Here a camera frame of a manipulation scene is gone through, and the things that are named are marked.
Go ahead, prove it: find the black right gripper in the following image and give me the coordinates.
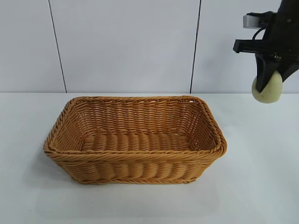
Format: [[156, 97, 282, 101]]
[[232, 9, 299, 92]]

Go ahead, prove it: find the pale yellow egg yolk pastry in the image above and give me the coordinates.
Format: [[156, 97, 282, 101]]
[[251, 70, 283, 103]]

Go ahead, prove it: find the woven wicker basket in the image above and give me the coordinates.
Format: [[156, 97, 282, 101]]
[[43, 95, 228, 185]]

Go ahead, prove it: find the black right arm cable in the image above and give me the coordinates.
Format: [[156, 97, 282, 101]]
[[251, 27, 267, 42]]

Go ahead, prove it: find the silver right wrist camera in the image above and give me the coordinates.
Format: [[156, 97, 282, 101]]
[[242, 13, 266, 30]]

